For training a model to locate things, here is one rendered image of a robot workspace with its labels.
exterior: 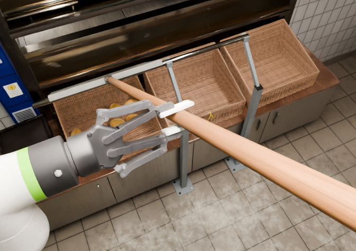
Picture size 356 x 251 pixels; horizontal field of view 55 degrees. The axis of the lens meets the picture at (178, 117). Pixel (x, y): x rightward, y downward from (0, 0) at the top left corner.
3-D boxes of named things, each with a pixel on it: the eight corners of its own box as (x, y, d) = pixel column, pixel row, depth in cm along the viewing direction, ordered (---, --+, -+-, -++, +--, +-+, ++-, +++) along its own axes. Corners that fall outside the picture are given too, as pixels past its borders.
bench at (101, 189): (24, 178, 269) (-9, 140, 222) (279, 82, 327) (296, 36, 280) (38, 245, 239) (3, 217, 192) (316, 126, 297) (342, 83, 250)
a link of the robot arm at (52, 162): (48, 208, 53) (25, 157, 51) (49, 182, 64) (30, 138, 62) (86, 193, 55) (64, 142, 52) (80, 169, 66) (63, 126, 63)
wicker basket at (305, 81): (214, 67, 260) (217, 39, 237) (275, 45, 274) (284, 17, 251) (249, 113, 234) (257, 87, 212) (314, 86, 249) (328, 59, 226)
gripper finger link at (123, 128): (103, 141, 62) (99, 134, 61) (155, 110, 64) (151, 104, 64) (106, 146, 58) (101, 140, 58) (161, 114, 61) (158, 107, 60)
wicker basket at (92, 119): (60, 119, 231) (47, 93, 209) (137, 91, 245) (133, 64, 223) (81, 178, 206) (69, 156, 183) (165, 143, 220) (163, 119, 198)
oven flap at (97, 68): (40, 86, 204) (26, 56, 192) (287, 8, 247) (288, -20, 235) (40, 89, 200) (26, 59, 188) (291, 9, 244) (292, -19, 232)
